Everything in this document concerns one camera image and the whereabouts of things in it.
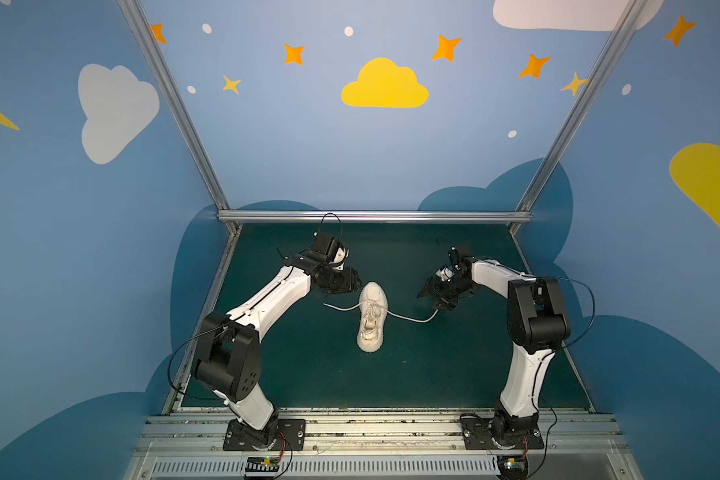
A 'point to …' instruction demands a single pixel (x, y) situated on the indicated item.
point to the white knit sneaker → (373, 306)
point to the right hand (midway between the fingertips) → (427, 297)
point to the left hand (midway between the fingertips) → (353, 282)
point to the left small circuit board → (262, 466)
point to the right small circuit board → (512, 467)
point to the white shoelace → (384, 308)
